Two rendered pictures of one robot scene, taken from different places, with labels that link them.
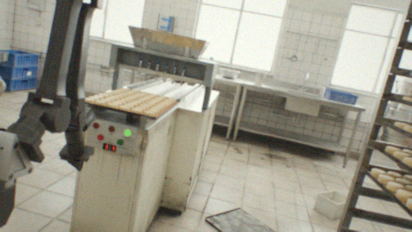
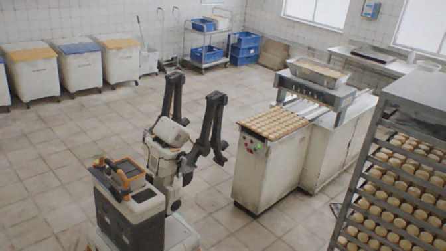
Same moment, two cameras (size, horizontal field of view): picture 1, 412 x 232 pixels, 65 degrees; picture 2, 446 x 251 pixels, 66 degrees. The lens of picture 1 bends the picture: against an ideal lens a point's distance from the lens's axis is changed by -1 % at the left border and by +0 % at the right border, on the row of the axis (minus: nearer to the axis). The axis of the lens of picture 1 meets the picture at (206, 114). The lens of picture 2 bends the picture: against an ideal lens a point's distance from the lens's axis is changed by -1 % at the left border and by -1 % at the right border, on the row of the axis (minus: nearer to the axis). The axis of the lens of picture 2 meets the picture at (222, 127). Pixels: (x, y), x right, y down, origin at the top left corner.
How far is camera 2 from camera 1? 1.48 m
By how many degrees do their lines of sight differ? 38
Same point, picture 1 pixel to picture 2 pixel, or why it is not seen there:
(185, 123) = (318, 135)
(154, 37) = (303, 71)
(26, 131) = (191, 157)
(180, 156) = (313, 157)
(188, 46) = (326, 80)
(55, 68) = (204, 132)
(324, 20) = not seen: outside the picture
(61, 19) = (207, 113)
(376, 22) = not seen: outside the picture
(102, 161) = (247, 157)
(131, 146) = (260, 153)
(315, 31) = not seen: outside the picture
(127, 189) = (258, 175)
